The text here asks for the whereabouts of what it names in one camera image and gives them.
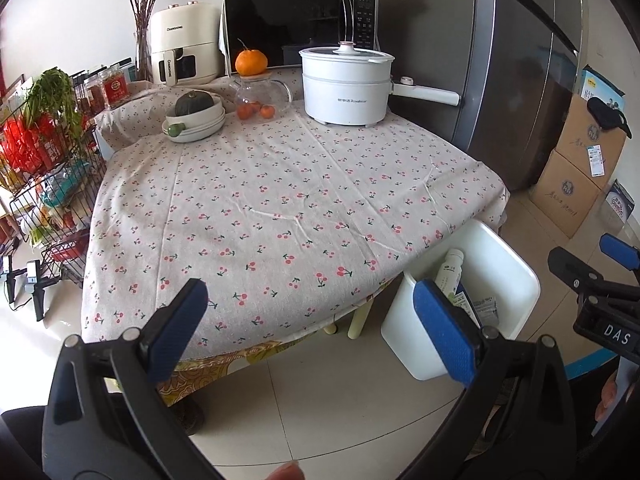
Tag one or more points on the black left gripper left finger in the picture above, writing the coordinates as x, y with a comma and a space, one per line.
105, 418

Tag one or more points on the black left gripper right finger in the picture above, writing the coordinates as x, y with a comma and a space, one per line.
514, 415

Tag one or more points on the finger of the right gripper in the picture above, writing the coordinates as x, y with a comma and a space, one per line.
583, 279
626, 255

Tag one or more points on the white yogurt bottle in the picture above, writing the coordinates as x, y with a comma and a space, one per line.
448, 276

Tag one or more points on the receipt paper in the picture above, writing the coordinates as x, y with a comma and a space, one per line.
486, 311

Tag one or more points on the white trash bin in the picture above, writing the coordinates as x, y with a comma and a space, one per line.
490, 269

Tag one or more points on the person's right hand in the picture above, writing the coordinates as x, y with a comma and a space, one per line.
608, 395

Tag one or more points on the person's left hand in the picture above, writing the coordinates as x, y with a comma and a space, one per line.
288, 471

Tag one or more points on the lower cardboard box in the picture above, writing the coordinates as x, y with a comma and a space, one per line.
564, 194

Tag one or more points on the cardboard box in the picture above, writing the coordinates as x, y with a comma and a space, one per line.
564, 194
592, 150

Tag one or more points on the upper cardboard box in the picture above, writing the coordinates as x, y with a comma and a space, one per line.
592, 150

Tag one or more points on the blue white box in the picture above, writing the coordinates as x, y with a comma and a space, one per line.
594, 85

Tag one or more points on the grey refrigerator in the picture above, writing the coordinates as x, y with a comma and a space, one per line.
514, 64

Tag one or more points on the cherry print tablecloth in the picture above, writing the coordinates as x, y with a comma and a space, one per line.
289, 223

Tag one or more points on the white electric cooking pot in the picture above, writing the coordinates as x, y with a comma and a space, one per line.
348, 86

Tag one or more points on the dark green pumpkin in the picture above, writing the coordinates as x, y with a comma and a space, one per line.
193, 102

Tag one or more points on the red label jar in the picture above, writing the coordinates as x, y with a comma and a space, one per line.
114, 87

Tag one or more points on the small orange in teapot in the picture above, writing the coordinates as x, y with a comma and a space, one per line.
245, 111

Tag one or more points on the glass teapot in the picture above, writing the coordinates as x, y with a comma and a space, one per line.
263, 89

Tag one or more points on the large orange mandarin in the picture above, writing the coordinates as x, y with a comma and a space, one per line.
250, 62

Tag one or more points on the cream air fryer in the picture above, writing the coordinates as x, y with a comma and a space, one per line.
184, 44

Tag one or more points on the black microwave oven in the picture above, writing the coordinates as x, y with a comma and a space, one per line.
280, 29

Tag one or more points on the dried twig bouquet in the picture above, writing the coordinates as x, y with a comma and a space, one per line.
145, 15

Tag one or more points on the black wire storage rack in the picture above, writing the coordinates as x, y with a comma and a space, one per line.
52, 168

